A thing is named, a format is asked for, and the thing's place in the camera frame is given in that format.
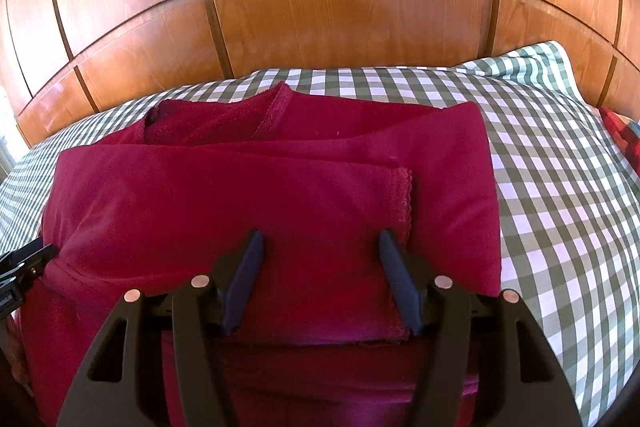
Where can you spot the multicolour plaid pillow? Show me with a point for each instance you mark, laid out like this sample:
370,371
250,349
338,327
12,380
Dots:
625,136

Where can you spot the dark red garment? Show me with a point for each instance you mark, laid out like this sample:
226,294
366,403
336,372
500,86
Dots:
321,342

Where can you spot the green checked bedspread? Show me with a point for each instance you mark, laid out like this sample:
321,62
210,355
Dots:
569,200

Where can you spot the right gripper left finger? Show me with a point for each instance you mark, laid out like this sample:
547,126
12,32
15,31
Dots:
121,382

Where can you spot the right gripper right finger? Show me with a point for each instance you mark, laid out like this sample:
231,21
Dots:
488,355

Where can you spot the person's left hand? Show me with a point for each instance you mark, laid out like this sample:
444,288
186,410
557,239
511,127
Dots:
13,349

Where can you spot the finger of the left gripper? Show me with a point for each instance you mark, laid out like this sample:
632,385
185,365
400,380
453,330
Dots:
25,265

